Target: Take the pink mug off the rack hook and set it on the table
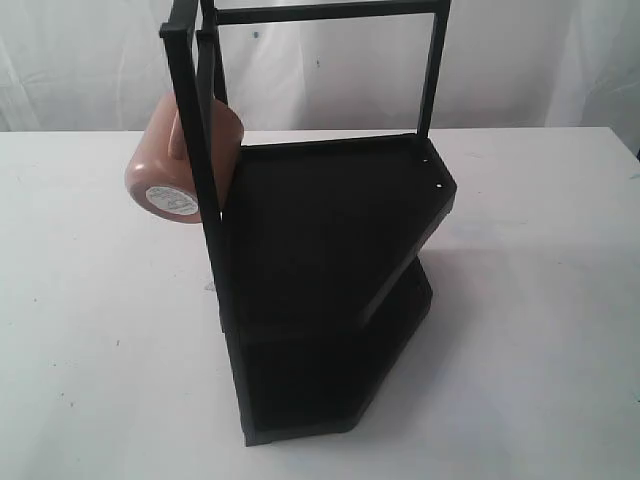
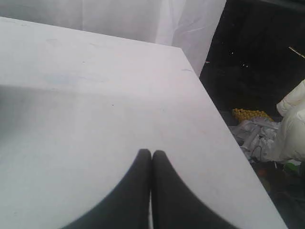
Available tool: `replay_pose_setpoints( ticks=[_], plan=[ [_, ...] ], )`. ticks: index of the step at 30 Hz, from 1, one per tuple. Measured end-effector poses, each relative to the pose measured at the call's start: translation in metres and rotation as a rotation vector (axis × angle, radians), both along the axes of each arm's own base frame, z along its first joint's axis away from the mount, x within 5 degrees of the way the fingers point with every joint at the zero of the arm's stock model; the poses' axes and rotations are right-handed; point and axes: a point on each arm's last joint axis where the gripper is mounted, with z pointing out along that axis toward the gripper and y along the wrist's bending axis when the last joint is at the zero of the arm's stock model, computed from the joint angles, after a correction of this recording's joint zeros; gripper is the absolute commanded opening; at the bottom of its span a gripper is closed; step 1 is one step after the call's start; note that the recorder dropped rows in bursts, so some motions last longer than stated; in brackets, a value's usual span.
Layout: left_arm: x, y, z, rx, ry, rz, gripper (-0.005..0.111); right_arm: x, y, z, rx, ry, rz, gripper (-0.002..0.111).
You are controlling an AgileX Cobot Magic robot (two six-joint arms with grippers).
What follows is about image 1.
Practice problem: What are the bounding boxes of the black two-tier shelf rack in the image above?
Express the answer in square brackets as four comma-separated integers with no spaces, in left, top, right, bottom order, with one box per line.
[159,1,457,446]

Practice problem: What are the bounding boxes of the white backdrop cloth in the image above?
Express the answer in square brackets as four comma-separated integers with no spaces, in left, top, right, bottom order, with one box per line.
[1,1,639,151]

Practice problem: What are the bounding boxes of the pink ceramic mug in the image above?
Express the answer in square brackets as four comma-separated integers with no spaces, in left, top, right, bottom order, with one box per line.
[125,93,244,224]

